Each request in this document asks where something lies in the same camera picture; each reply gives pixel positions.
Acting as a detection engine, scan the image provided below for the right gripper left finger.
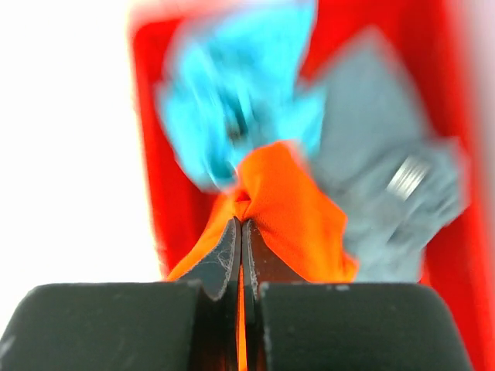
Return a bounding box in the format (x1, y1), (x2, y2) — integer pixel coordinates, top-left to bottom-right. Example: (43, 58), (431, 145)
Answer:
(181, 218), (241, 370)

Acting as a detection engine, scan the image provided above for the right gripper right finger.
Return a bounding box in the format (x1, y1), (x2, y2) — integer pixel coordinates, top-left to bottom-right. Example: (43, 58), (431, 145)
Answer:
(241, 220), (304, 370)

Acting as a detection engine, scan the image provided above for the orange t shirt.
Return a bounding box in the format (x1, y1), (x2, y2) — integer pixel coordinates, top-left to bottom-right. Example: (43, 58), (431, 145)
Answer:
(167, 142), (357, 370)

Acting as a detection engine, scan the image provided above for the grey t shirt in bin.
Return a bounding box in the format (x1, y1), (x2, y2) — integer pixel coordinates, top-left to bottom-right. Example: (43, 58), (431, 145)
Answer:
(312, 28), (469, 283)

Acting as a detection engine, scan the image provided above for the cyan t shirt in bin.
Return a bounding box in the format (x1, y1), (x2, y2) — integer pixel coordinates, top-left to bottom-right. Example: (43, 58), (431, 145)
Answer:
(155, 1), (326, 190)

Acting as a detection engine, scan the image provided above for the red plastic bin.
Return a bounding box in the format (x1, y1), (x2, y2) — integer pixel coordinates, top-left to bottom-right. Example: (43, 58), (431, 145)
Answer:
(129, 0), (495, 371)

